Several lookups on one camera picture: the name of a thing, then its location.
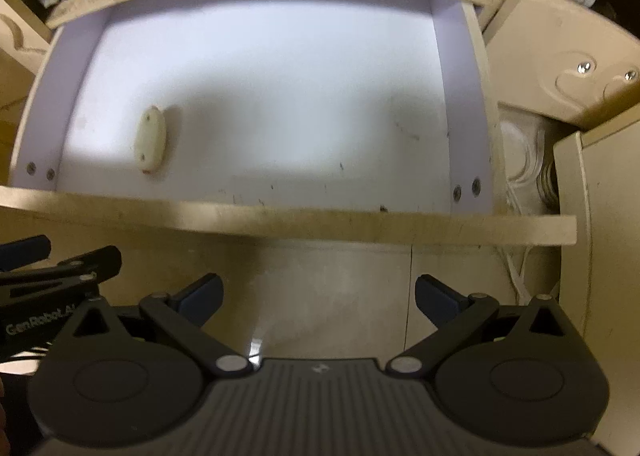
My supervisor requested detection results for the cream drawer white inside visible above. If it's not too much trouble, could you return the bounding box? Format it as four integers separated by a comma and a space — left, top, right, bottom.
0, 0, 579, 247

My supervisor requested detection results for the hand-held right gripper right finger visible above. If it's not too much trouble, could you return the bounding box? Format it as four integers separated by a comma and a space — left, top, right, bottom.
386, 275, 576, 379

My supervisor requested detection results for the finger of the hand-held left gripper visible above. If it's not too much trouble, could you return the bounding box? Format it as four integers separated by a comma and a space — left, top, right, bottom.
0, 245, 124, 295
0, 234, 52, 272

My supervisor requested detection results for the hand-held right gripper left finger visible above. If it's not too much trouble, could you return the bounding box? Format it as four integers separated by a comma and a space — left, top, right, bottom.
65, 273, 253, 379

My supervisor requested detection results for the white strap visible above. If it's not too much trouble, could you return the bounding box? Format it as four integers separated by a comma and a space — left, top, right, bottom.
500, 186, 553, 297

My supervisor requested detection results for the cream drawer with screws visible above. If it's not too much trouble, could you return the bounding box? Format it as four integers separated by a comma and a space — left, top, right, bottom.
480, 0, 640, 133

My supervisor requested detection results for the cream cabinet door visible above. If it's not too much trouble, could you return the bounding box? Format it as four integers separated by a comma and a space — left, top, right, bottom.
551, 117, 640, 456

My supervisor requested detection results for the white ring lid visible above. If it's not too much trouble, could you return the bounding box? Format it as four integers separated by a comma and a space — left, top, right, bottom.
499, 106, 558, 211

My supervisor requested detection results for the white oval plastic device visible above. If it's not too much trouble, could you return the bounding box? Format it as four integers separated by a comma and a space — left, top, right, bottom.
132, 106, 169, 175

